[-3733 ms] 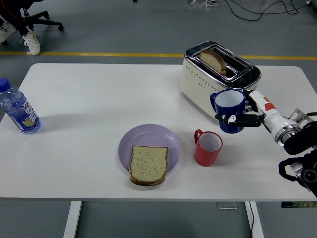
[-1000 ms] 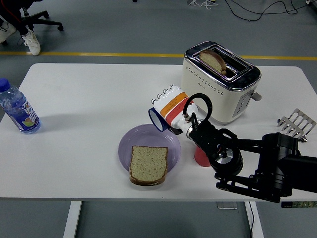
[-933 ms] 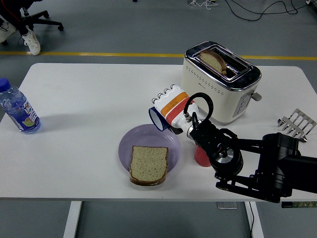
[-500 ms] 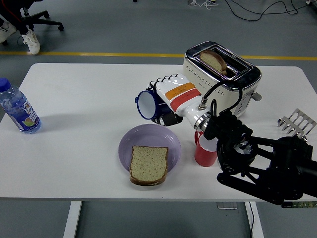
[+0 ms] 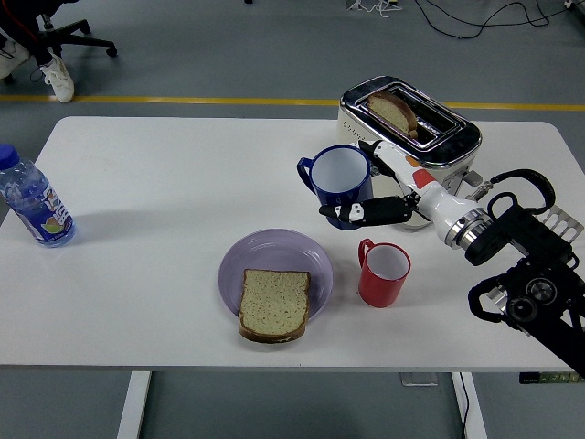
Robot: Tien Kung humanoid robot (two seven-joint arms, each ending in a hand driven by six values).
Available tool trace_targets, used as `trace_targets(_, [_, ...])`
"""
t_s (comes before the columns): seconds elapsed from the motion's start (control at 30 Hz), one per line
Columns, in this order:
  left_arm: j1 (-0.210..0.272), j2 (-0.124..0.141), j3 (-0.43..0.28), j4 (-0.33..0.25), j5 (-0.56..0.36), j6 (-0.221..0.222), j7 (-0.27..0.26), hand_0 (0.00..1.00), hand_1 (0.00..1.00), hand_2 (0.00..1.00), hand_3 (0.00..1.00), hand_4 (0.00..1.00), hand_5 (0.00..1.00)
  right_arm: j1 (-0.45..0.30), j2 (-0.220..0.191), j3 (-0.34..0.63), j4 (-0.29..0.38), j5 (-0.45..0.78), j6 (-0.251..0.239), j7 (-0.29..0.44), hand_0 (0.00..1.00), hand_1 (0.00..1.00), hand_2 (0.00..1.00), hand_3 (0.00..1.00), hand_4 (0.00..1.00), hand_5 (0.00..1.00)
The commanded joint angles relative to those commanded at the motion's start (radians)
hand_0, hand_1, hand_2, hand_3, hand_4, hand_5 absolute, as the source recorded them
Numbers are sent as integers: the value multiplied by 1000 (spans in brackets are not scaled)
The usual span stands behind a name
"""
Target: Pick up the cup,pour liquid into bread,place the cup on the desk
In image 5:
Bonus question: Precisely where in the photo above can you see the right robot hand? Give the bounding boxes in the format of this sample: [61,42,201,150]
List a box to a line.
[318,139,477,245]

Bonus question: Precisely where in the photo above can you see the blue enamel cup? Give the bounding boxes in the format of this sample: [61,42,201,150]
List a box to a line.
[296,145,375,231]

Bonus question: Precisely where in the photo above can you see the rounded bread slice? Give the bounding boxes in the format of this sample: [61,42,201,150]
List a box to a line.
[367,92,419,138]

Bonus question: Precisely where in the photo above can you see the red enamel cup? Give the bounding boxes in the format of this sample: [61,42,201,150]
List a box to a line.
[356,237,411,308]

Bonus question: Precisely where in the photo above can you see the square bread slice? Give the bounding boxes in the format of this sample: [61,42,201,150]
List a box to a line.
[237,268,313,343]

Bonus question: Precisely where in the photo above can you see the cream and chrome toaster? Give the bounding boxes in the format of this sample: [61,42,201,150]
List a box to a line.
[336,75,484,232]

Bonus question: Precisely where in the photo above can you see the silver metal toast rack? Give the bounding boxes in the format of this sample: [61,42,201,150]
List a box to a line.
[543,205,580,241]

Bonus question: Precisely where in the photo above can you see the purple round plate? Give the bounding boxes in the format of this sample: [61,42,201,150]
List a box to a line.
[217,228,335,321]

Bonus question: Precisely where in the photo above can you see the black table control panel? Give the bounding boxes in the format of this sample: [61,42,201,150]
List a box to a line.
[518,370,582,384]

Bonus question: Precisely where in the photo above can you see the white table leg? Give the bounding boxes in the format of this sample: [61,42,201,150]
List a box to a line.
[451,370,488,439]
[116,370,153,439]

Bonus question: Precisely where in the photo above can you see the black office chair base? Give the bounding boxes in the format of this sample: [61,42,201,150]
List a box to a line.
[38,13,119,59]

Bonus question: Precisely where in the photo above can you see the blue-capped water bottle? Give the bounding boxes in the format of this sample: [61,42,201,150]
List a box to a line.
[0,144,77,249]

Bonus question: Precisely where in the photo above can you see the black floor cable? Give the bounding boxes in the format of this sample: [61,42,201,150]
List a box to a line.
[413,0,572,40]

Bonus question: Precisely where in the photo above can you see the grey bracket under table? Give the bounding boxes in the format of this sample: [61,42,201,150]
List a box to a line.
[399,372,440,388]

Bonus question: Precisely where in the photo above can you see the black cable under table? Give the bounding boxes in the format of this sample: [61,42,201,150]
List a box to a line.
[456,372,472,439]

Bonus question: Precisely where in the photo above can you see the white floor cables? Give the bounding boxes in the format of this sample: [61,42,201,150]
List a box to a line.
[345,0,403,19]

